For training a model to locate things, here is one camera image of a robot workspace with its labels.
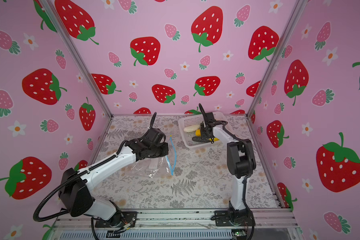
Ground white radish toy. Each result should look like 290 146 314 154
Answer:
183 125 200 133

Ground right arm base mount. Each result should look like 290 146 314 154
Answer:
211 210 256 227

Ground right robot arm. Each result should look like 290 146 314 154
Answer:
193 112 256 211

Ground white plastic basket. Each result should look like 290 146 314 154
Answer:
178 109 221 150

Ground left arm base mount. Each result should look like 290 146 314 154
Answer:
95 211 138 229

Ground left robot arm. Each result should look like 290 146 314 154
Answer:
33 128 169 227

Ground clear zip top bag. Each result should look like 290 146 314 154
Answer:
126 135 178 179

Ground aluminium frame rail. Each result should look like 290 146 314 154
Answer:
47 208 304 240

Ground dark cucumber toy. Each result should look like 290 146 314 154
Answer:
192 136 205 143

